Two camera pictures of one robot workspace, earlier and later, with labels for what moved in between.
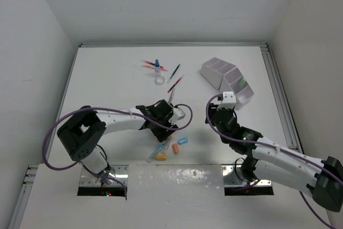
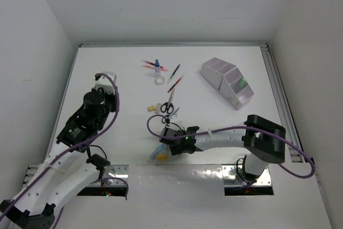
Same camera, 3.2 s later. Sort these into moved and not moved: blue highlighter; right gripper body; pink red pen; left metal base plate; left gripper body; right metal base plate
Moved: left gripper body; right gripper body
Not moved: blue highlighter; pink red pen; left metal base plate; right metal base plate
